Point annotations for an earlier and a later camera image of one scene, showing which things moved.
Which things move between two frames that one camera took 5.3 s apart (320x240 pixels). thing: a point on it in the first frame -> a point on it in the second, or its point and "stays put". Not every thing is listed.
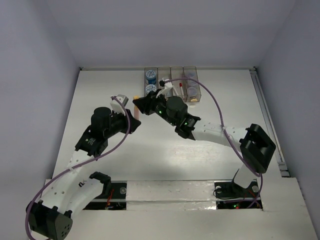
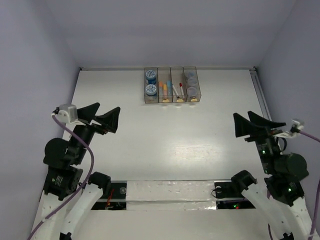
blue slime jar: x=150 y=76 stays put
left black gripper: x=124 y=118 -> x=110 y=119
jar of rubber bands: x=191 y=91 stays put
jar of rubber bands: x=192 y=83 stays put
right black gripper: x=145 y=104 -> x=243 y=125
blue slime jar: x=150 y=87 stays put
